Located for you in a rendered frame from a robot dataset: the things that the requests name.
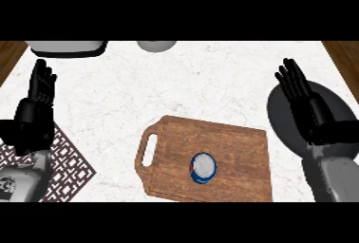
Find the dark grey pan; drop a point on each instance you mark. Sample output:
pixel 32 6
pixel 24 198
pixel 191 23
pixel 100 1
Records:
pixel 286 123

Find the pale grey round object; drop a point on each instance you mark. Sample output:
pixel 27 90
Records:
pixel 157 45

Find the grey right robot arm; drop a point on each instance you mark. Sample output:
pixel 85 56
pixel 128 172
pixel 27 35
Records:
pixel 335 174

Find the blue rimmed can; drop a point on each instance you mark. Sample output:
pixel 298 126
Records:
pixel 203 167

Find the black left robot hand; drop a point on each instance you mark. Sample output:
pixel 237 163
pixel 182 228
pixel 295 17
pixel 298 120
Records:
pixel 33 120

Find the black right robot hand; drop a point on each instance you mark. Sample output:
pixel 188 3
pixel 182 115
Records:
pixel 314 117

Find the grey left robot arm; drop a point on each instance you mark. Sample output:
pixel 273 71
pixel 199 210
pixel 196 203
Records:
pixel 23 177

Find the brown wooden cutting board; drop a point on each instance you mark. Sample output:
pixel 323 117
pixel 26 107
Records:
pixel 206 159

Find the brown patterned placemat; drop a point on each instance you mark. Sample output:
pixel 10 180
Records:
pixel 70 167

